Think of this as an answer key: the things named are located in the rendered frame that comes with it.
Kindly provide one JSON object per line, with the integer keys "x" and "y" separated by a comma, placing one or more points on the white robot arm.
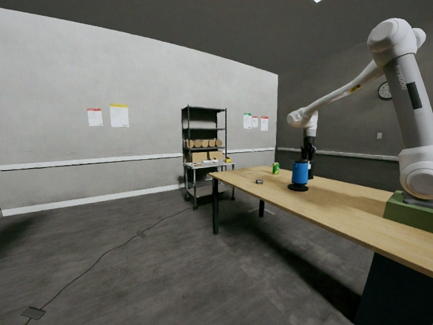
{"x": 393, "y": 45}

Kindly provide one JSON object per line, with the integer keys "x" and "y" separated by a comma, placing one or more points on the black round disc with center stud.
{"x": 297, "y": 187}

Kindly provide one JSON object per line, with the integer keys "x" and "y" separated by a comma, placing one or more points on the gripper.
{"x": 308, "y": 149}

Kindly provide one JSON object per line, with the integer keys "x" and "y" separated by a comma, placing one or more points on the green and yellow drink can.
{"x": 276, "y": 167}

